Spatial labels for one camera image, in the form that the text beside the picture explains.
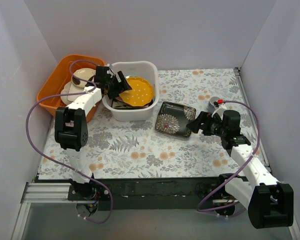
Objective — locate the black square patterned plate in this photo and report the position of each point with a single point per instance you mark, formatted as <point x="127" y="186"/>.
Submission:
<point x="173" y="118"/>

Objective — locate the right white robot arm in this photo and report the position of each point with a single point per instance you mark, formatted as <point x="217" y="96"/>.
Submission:
<point x="269" y="202"/>

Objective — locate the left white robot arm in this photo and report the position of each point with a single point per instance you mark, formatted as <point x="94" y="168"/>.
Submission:
<point x="71" y="128"/>

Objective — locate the white scalloped plate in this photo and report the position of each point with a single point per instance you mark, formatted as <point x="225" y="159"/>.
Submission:
<point x="66" y="91"/>

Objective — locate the square floral ceramic plate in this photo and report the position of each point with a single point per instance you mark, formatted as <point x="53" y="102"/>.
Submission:
<point x="120" y="105"/>

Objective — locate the orange plastic bin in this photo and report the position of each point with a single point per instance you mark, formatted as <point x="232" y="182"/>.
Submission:
<point x="60" y="77"/>

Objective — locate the beige round plate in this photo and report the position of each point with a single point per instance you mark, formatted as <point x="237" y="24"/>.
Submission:
<point x="81" y="76"/>

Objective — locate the grey mug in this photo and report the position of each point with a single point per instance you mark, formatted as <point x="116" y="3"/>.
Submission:
<point x="213" y="105"/>

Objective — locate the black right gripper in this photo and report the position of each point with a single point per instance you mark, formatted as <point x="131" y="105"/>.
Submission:
<point x="205" y="124"/>

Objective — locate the white plastic bin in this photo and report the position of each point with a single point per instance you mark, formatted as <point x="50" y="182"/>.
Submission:
<point x="146" y="70"/>

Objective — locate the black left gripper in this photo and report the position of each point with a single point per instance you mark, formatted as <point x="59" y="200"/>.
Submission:
<point x="114" y="85"/>

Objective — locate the white square plate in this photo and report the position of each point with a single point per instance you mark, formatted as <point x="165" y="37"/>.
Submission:
<point x="73" y="89"/>

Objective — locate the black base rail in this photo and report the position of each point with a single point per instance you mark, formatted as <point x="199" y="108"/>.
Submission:
<point x="159" y="193"/>

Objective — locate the yellow plate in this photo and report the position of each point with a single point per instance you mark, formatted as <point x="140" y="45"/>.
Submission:
<point x="141" y="94"/>

